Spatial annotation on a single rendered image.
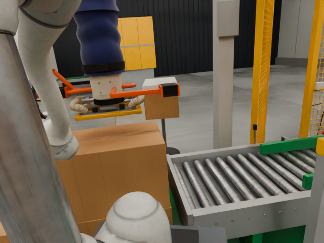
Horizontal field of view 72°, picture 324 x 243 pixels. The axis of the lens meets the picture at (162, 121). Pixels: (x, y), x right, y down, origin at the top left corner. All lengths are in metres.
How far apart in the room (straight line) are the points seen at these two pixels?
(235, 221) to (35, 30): 1.20
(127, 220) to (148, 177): 0.71
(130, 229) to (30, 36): 0.46
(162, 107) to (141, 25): 6.16
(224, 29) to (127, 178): 1.66
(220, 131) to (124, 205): 2.06
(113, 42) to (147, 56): 7.34
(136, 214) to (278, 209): 1.01
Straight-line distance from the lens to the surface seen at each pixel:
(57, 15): 0.50
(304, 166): 1.91
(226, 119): 2.52
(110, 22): 1.21
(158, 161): 1.21
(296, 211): 1.51
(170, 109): 2.62
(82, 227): 1.43
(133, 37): 8.48
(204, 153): 1.83
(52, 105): 0.70
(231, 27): 2.36
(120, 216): 0.56
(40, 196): 0.40
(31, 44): 0.58
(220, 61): 2.38
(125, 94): 1.02
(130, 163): 1.20
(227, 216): 1.31
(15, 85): 0.37
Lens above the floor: 1.41
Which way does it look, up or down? 18 degrees down
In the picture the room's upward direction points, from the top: 5 degrees counter-clockwise
